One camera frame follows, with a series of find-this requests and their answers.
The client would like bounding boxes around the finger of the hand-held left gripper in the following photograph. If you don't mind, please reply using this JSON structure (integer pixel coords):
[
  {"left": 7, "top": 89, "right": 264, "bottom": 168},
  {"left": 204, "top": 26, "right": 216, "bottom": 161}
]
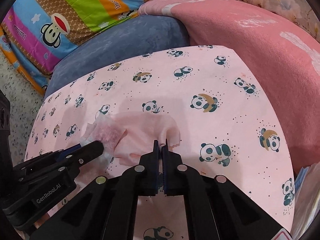
[
  {"left": 15, "top": 143, "right": 87, "bottom": 168},
  {"left": 19, "top": 140, "right": 105, "bottom": 180}
]

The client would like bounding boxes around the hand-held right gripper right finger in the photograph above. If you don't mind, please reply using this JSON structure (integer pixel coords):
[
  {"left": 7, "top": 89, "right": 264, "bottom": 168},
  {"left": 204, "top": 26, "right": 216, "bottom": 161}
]
[{"left": 162, "top": 146, "right": 290, "bottom": 240}]

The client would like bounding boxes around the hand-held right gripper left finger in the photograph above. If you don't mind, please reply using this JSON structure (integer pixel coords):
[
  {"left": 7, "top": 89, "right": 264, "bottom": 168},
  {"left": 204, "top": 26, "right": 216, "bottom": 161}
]
[{"left": 30, "top": 140, "right": 161, "bottom": 240}]

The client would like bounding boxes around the white wet wipe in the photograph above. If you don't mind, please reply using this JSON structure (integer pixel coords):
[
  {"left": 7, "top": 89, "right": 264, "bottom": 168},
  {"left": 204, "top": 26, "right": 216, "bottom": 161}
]
[{"left": 80, "top": 116, "right": 128, "bottom": 168}]

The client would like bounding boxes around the pink thin cloth piece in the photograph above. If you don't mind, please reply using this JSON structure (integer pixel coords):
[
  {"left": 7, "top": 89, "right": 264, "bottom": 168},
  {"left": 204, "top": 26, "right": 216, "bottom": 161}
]
[{"left": 112, "top": 112, "right": 181, "bottom": 167}]

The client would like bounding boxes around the orange print pillow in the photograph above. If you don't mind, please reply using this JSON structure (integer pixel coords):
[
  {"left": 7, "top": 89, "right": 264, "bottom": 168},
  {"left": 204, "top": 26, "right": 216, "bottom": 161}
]
[{"left": 0, "top": 27, "right": 51, "bottom": 97}]

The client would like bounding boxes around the blue velvet cushion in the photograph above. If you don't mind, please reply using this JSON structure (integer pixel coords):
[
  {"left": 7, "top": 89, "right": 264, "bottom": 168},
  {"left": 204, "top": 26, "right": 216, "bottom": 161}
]
[{"left": 45, "top": 15, "right": 189, "bottom": 98}]

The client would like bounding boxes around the colourful monkey print quilt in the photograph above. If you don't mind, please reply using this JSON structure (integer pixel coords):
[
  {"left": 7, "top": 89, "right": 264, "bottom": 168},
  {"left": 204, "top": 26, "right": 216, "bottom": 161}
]
[{"left": 0, "top": 0, "right": 191, "bottom": 53}]

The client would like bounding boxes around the white plastic bag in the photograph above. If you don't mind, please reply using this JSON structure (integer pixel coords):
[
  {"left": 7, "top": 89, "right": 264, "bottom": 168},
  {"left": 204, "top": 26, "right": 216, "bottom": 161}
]
[{"left": 291, "top": 162, "right": 320, "bottom": 240}]

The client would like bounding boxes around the pink blanket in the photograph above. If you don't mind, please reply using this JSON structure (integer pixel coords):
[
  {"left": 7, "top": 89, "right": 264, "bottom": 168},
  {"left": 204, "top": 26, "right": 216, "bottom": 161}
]
[{"left": 138, "top": 0, "right": 320, "bottom": 173}]

